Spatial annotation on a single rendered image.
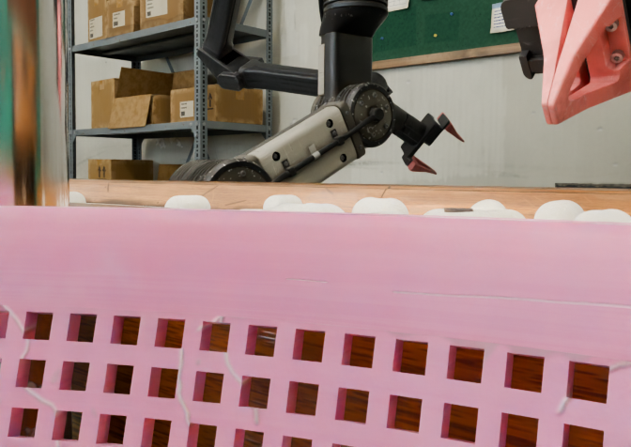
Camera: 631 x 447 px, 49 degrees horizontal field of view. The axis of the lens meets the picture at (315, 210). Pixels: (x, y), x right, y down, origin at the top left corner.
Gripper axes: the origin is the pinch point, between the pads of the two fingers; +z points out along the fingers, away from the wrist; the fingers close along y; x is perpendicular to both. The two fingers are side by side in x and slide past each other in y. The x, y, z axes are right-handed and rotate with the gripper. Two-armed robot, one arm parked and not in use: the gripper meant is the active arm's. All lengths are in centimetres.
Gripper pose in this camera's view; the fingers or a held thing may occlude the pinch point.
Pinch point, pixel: (554, 105)
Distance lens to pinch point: 40.7
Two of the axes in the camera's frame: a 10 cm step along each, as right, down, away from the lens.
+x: 4.0, 7.4, 5.5
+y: 7.8, 0.5, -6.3
